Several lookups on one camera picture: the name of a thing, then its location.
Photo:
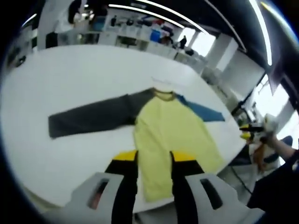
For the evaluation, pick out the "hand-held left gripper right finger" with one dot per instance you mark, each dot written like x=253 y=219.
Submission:
x=184 y=186

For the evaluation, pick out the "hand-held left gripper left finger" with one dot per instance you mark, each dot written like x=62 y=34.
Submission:
x=126 y=186

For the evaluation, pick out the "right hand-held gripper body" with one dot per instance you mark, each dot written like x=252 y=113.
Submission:
x=271 y=123

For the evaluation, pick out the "yellow blue grey garment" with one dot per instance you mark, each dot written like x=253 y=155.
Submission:
x=168 y=126

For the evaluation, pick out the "person's right hand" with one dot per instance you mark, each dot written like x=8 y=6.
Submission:
x=271 y=141

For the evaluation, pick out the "person's arm dark sleeve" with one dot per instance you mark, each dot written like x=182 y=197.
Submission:
x=275 y=186

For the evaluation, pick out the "long ceiling light strip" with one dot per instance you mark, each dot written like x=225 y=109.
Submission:
x=262 y=30
x=158 y=12

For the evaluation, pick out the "blue bin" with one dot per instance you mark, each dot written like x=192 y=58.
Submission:
x=155 y=35

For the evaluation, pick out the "black cabinet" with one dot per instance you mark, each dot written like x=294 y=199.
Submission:
x=51 y=40

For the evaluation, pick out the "white square pillar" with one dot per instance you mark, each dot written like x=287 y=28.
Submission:
x=53 y=21

